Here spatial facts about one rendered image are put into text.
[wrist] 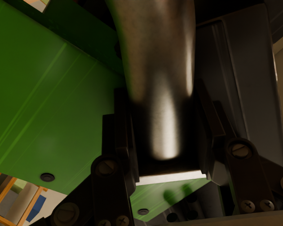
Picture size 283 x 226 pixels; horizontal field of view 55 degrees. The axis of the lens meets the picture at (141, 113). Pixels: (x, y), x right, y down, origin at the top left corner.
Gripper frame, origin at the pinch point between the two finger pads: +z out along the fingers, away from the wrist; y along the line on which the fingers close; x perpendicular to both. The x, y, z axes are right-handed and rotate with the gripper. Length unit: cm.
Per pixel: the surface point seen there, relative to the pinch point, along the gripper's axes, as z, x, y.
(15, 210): 292, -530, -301
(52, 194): 357, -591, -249
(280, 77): 462, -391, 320
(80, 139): 2.7, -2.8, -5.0
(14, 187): 319, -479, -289
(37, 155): 2.7, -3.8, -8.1
